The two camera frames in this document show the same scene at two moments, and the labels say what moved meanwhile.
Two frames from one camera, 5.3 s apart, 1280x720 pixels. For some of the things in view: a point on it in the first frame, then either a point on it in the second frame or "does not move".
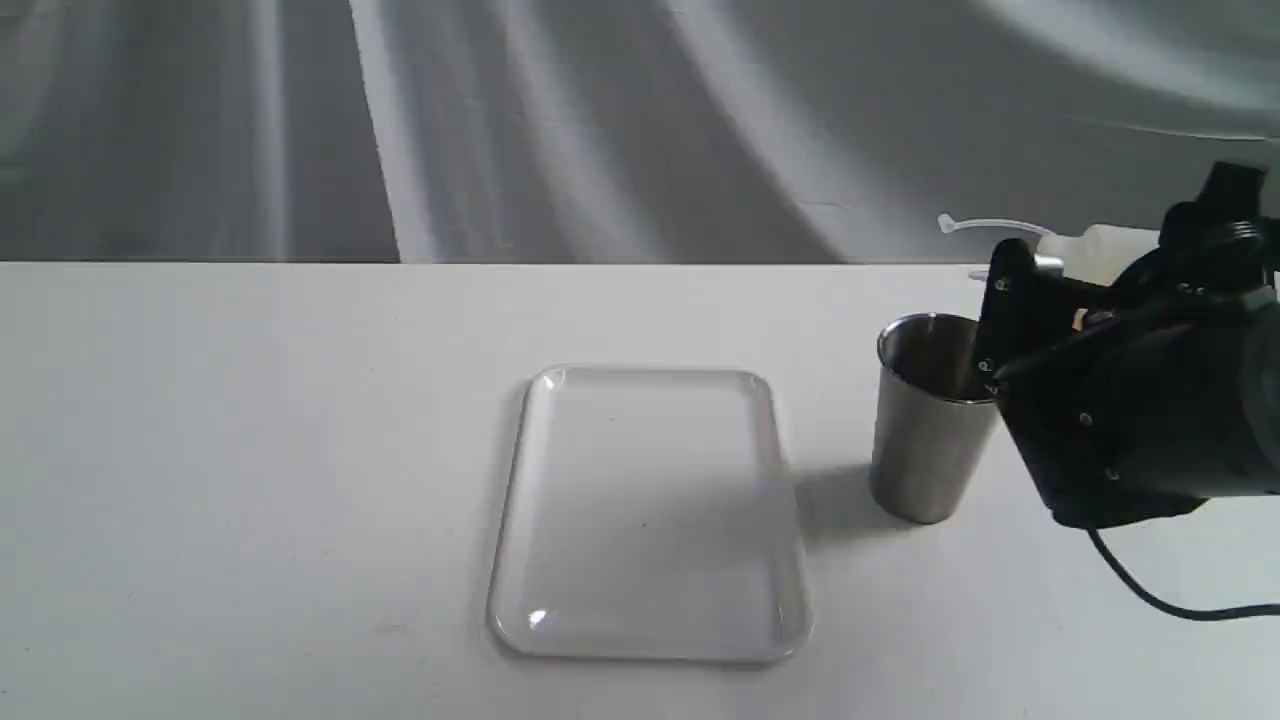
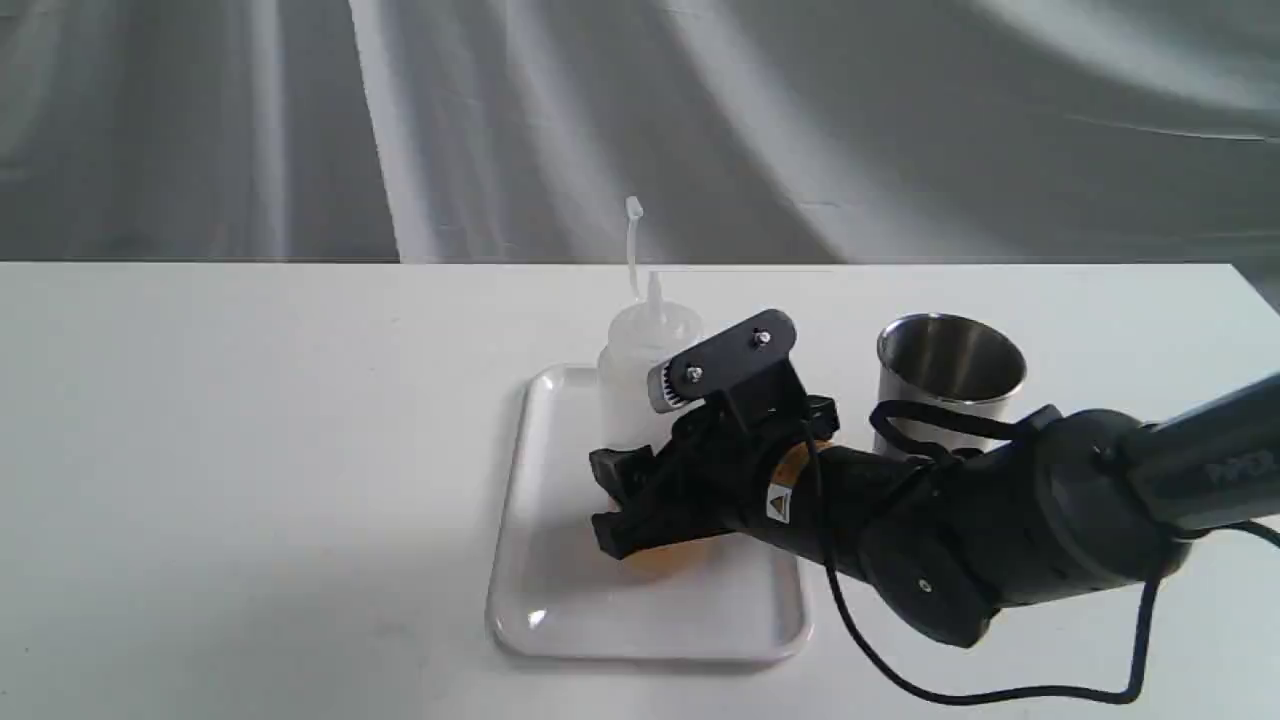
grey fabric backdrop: (613, 132) does not move
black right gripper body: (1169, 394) → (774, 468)
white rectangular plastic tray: (649, 517) does not move
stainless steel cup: (934, 417) does not move
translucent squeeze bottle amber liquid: (1096, 253) → (648, 330)
